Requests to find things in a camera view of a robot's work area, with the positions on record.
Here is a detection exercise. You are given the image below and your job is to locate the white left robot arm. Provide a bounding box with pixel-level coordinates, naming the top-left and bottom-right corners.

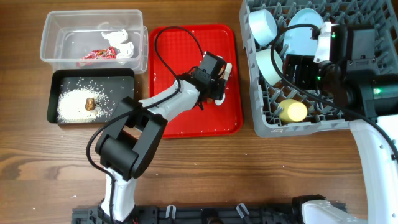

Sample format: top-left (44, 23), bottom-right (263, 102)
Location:
top-left (90, 52), bottom-right (233, 223)

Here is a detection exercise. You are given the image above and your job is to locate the brown food scrap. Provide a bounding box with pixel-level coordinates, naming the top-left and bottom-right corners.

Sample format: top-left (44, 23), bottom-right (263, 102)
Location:
top-left (85, 98), bottom-right (96, 111)

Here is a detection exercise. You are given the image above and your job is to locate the red serving tray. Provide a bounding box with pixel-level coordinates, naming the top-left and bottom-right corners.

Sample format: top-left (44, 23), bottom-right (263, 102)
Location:
top-left (148, 24), bottom-right (243, 139)

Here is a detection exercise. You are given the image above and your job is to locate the black tray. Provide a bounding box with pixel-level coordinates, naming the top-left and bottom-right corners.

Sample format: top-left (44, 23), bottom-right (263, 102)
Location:
top-left (47, 68), bottom-right (135, 125)

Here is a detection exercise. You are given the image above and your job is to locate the white rice pile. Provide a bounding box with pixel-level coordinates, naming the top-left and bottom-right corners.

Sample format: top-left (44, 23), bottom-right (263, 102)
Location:
top-left (56, 77), bottom-right (134, 123)

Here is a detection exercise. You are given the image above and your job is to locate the grey dishwasher rack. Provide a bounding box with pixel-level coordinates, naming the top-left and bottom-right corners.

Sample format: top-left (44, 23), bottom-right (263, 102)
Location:
top-left (239, 0), bottom-right (397, 138)

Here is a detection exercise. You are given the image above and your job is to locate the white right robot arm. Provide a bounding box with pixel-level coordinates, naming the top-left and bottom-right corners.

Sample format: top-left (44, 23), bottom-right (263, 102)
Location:
top-left (279, 23), bottom-right (397, 223)

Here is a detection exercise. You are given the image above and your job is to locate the white napkin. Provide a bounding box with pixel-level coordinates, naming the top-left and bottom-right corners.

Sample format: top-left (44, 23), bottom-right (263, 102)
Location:
top-left (101, 29), bottom-right (134, 59)

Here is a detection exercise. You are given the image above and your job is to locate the orange carrot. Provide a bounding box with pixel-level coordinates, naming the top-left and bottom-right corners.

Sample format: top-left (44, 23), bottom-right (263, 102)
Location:
top-left (206, 68), bottom-right (225, 104)

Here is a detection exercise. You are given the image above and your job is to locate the clear plastic bin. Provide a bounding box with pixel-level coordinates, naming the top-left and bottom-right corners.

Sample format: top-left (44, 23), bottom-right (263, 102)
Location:
top-left (40, 9), bottom-right (148, 74)

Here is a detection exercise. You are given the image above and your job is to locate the white plastic spoon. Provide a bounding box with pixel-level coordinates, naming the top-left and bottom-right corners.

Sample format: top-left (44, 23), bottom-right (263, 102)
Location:
top-left (215, 63), bottom-right (233, 106)

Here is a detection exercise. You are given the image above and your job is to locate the yellow plastic cup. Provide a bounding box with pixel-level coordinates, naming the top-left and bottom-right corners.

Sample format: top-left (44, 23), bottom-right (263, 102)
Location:
top-left (279, 99), bottom-right (308, 123)

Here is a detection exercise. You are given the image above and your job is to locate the light blue bowl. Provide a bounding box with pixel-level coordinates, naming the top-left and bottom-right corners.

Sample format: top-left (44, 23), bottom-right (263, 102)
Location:
top-left (249, 9), bottom-right (278, 46)

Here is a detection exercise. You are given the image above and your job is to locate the red snack wrapper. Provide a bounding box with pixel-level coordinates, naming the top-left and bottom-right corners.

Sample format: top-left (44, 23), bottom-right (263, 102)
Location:
top-left (76, 47), bottom-right (117, 67)

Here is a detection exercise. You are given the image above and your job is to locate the mint green bowl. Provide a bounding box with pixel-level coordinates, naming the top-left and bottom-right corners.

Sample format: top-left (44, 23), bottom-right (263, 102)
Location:
top-left (256, 49), bottom-right (281, 86)

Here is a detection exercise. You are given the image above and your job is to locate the light blue plate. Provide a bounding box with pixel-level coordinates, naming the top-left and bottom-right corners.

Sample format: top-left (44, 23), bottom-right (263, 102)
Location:
top-left (283, 8), bottom-right (323, 58)

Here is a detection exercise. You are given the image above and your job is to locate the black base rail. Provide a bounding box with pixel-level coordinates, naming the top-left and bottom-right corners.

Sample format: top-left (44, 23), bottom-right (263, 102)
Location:
top-left (71, 203), bottom-right (348, 224)

